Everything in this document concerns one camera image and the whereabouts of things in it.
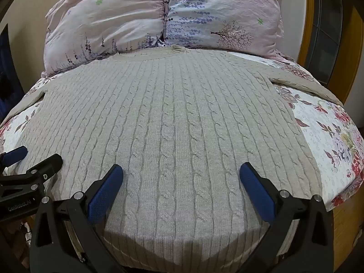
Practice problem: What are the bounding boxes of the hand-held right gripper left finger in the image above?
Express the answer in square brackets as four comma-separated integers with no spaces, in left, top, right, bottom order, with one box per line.
[30,164,134,273]

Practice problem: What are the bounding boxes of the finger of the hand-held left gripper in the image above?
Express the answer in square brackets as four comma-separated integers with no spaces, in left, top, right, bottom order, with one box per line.
[0,153,63,197]
[0,146,28,174]

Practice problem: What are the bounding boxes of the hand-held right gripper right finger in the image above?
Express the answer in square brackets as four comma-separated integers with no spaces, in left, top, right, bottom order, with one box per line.
[239,162,334,273]

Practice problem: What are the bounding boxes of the beige cable knit sweater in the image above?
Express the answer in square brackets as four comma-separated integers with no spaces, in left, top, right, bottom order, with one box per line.
[0,45,344,268]

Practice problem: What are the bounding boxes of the dark blue cloth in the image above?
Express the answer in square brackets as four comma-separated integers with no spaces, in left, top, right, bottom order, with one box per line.
[0,24,25,115]

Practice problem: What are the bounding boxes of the white floral bedsheet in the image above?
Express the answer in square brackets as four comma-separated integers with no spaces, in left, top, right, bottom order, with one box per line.
[0,50,364,214]

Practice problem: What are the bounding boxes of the pink floral pillow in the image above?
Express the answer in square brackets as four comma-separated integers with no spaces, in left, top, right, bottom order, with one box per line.
[42,0,167,78]

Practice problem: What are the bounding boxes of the yellow wooden door with glass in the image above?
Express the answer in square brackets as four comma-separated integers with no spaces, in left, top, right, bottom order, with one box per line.
[297,0,364,106]

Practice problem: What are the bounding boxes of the pink pillow with tree print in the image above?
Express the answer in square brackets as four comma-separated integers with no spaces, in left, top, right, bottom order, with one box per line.
[163,0,288,61]

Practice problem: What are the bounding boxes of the orange wooden bed frame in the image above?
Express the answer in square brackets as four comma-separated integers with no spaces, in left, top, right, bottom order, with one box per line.
[330,189,364,263]

